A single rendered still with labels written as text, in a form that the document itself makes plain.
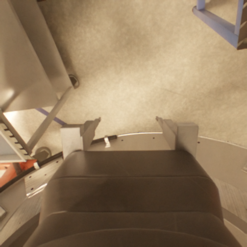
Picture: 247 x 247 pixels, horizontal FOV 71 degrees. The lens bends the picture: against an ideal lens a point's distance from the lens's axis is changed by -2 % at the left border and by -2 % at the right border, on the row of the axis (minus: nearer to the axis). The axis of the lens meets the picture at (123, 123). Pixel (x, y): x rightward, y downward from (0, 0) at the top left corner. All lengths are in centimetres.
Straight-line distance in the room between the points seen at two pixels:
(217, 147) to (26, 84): 94
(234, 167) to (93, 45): 94
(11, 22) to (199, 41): 92
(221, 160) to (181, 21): 72
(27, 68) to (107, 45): 45
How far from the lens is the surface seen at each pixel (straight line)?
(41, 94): 105
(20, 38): 96
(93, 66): 119
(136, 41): 110
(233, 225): 54
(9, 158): 84
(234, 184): 66
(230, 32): 57
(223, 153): 73
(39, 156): 177
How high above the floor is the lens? 106
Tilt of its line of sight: 50 degrees down
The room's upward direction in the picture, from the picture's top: 169 degrees counter-clockwise
